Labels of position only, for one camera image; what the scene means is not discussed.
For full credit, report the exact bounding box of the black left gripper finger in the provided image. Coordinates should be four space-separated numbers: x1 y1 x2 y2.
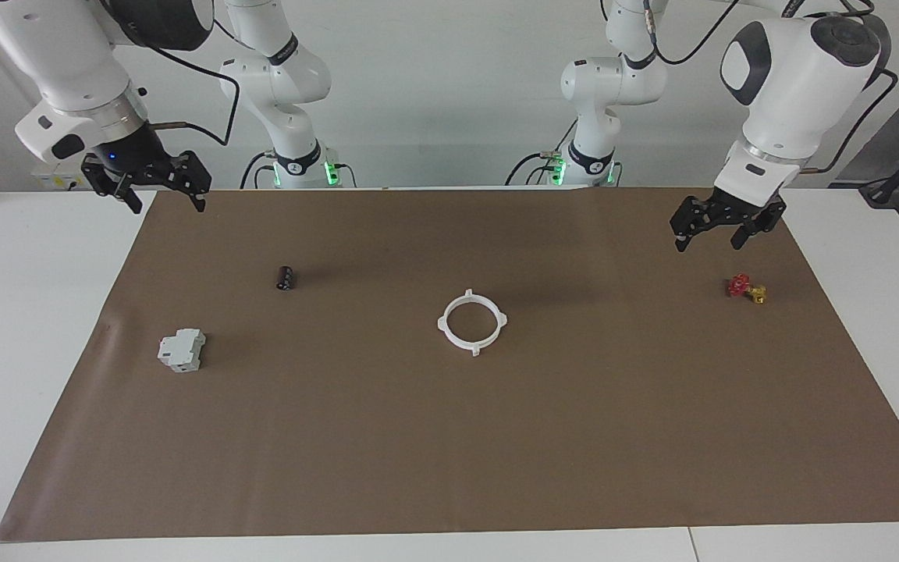
672 217 706 253
730 212 769 251

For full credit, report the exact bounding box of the white half-ring pipe clamp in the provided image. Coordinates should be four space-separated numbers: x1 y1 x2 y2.
438 289 481 357
467 289 509 357

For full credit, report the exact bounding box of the white circuit breaker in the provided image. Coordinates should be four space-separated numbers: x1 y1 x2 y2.
157 328 207 373

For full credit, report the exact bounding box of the brown paper table mat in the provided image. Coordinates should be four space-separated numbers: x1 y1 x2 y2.
0 186 899 543

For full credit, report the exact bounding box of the black right base cable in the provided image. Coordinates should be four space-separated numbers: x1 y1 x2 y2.
240 151 272 190

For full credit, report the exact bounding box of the black base cable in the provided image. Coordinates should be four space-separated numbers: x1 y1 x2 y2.
506 152 556 187
240 151 272 190

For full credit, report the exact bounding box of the red-handled brass valve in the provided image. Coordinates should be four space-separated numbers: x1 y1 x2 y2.
727 273 769 305

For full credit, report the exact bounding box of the white wall socket box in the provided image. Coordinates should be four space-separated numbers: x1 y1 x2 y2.
30 160 91 190

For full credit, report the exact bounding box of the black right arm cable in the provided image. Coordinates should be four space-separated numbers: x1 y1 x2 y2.
110 0 241 148

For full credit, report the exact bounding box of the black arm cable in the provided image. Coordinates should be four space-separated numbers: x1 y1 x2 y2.
110 0 241 148
643 0 899 176

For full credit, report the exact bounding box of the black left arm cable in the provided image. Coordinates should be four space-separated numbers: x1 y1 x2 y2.
643 0 899 176

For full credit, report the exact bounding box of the black left base cable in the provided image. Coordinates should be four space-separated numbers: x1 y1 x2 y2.
506 152 556 187

